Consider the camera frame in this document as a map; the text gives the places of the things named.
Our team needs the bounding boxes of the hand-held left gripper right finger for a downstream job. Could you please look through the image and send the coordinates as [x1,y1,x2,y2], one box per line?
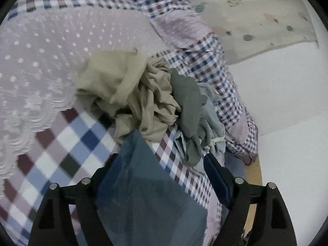
[204,152,298,246]

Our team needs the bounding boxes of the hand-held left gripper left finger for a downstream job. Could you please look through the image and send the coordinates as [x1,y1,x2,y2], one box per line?
[27,154,121,246]

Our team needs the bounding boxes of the teal blue shirt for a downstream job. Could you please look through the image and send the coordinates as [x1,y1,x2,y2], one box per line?
[96,129,208,246]

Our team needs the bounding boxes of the blue printed pillow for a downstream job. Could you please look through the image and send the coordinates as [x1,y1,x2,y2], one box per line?
[224,150,246,182]

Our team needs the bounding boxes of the light blue pants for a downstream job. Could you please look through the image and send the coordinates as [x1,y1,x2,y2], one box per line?
[174,82,227,172]

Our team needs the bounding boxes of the grey garment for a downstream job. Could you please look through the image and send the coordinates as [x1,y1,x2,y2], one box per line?
[169,68,208,166]

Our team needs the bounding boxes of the beige garment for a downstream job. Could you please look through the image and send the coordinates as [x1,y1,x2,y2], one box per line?
[74,48,182,145]

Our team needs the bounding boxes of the checked patchwork quilt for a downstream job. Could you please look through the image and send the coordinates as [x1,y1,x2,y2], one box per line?
[118,0,259,164]

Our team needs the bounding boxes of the checked dotted bed sheet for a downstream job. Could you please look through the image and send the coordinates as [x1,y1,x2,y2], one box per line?
[0,0,226,246]

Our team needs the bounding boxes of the fruit print curtain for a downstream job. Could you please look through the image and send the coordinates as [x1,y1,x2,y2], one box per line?
[164,0,319,66]

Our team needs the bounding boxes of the wooden bed frame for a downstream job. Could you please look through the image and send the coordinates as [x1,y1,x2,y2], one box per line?
[242,156,262,236]

